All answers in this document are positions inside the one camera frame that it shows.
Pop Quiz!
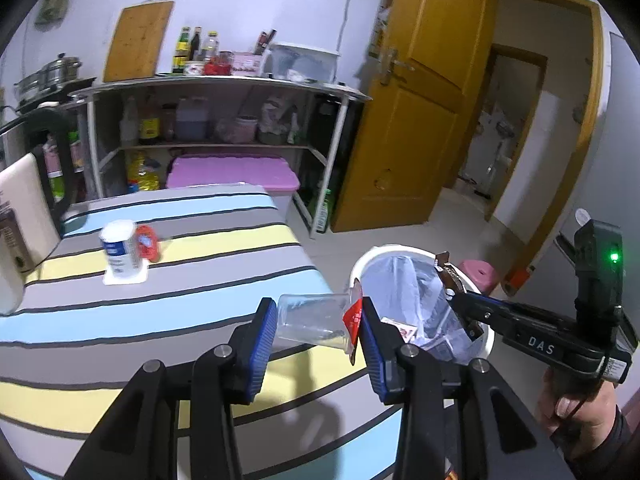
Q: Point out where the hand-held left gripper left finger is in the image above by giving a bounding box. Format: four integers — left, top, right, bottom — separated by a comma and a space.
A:
62, 297, 278, 480

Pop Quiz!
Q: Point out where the pink red carton box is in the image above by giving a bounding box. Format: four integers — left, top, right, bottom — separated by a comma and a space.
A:
381, 316, 419, 344

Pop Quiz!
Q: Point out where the wooden cutting board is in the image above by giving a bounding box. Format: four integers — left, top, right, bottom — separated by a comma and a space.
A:
102, 1, 175, 84

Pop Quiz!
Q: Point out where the brown wrapper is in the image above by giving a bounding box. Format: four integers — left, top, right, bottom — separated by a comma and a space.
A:
434, 251, 485, 342

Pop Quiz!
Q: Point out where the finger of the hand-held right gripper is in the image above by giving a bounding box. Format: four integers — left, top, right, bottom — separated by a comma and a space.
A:
447, 291, 522, 317
451, 305, 509, 334

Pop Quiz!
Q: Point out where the clear yellow capped bottle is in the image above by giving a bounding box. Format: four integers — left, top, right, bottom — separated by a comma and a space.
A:
202, 31, 221, 64

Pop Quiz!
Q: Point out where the large plastic jug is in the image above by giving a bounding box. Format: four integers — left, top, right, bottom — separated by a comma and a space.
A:
175, 97, 210, 142

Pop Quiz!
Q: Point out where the yellow cooking oil bottle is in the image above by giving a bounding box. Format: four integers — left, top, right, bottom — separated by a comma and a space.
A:
125, 152, 161, 194

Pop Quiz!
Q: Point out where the wooden door frame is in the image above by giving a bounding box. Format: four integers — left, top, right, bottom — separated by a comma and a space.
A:
440, 0, 607, 282

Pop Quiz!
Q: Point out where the person's right hand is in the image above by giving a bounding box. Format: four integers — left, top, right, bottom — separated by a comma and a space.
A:
538, 366, 621, 462

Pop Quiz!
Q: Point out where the clear plastic cup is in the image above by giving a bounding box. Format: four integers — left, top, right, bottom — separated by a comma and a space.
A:
276, 290, 353, 354

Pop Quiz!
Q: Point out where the pink plastic stool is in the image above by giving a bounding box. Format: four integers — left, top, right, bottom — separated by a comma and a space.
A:
457, 259, 497, 295

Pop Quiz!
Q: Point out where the clear bin liner bag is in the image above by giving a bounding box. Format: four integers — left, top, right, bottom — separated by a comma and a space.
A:
361, 255, 476, 366

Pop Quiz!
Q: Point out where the cream thermal jug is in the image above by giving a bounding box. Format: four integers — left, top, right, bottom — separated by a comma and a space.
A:
0, 152, 62, 281

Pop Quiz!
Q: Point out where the bundle of plastic bags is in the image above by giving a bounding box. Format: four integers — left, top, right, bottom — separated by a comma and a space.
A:
257, 95, 297, 146

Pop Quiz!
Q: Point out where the pink bucket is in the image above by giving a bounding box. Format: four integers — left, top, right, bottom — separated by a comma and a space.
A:
232, 116, 259, 144

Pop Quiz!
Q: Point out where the metal door handle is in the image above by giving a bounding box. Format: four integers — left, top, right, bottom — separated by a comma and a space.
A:
379, 47, 416, 86

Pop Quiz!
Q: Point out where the yellow wooden door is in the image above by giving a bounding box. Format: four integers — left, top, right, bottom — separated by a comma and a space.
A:
330, 0, 497, 234

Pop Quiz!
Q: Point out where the person's right forearm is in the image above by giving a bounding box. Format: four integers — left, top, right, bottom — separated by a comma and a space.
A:
550, 404, 640, 480

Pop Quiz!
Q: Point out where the green glass bottle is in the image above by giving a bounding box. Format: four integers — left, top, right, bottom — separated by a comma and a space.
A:
171, 26, 192, 75

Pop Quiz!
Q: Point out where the steel steamer pot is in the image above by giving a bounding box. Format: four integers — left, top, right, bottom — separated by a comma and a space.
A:
42, 52, 83, 89

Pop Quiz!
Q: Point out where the brown soy sauce bottle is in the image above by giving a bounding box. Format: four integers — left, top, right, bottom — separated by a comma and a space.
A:
139, 100, 161, 145

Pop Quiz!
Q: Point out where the striped tablecloth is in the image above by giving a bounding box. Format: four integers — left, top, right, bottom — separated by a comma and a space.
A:
0, 185, 407, 480

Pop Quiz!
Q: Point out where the clear white lidded container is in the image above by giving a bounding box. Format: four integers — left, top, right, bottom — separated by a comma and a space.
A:
265, 41, 341, 84

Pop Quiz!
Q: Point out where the green plastic bottle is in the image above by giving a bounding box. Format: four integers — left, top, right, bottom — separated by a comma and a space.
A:
315, 189, 334, 234

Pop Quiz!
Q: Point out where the wall poster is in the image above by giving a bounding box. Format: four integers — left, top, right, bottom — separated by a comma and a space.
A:
367, 0, 401, 59

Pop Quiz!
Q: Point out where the red jar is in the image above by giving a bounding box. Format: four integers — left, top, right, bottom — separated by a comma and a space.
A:
202, 55, 233, 77

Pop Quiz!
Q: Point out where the steel lidded pot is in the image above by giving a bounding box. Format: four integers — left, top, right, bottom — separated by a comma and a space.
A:
14, 72, 51, 104

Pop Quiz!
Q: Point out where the white trash bin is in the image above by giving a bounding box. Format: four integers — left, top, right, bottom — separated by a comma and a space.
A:
350, 244, 496, 367

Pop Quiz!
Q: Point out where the white plastic bottle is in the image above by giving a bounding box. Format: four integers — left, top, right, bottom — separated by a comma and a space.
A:
120, 96, 140, 147

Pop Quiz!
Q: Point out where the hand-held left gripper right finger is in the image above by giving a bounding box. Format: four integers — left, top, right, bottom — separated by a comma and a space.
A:
360, 296, 576, 480

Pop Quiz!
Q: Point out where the wrapped tissue roll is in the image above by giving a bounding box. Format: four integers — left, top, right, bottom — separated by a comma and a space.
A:
99, 220, 146, 277

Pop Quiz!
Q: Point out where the pink lidded storage box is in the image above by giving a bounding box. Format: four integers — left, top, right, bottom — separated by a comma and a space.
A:
166, 154, 301, 222

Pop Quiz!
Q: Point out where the red foil packet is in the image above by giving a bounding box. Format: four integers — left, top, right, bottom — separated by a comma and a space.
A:
342, 277, 369, 367

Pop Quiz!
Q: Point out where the white metal shelf unit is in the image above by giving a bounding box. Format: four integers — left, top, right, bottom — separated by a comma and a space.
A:
67, 76, 373, 240

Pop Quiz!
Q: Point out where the orange plastic item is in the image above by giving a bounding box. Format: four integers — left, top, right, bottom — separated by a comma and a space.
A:
502, 267, 532, 297

